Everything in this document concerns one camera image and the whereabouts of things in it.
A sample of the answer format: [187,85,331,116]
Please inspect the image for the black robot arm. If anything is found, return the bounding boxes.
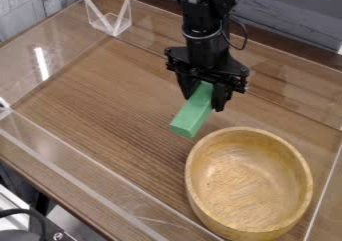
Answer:
[164,0,250,112]

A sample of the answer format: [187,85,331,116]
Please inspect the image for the black cable at bottom left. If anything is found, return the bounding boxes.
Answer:
[0,208,48,241]

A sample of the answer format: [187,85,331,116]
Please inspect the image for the clear acrylic wall panels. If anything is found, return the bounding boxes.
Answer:
[0,0,342,241]

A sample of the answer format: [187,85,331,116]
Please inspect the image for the green rectangular block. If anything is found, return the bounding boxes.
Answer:
[170,82,212,138]

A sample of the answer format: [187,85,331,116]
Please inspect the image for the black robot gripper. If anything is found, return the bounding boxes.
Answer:
[164,31,250,112]

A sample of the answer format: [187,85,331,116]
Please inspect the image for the clear acrylic corner bracket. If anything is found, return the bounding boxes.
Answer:
[84,0,132,37]

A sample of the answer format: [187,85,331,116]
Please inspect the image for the brown wooden bowl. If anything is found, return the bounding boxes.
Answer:
[184,127,314,241]

